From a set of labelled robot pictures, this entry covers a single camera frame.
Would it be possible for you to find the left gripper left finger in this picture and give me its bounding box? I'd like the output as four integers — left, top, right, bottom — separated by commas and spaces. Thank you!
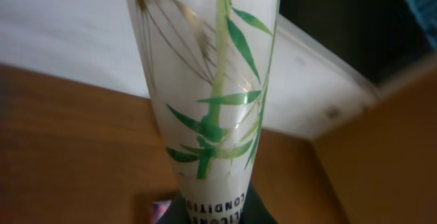
157, 194, 191, 224

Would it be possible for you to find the red purple tissue pack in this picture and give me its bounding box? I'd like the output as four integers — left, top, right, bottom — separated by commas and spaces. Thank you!
152, 200, 172, 224

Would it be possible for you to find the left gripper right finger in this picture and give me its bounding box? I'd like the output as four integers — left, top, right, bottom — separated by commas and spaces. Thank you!
240, 183, 278, 224

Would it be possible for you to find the white bamboo print tube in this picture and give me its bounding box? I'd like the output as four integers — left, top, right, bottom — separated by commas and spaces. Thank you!
126, 0, 280, 224

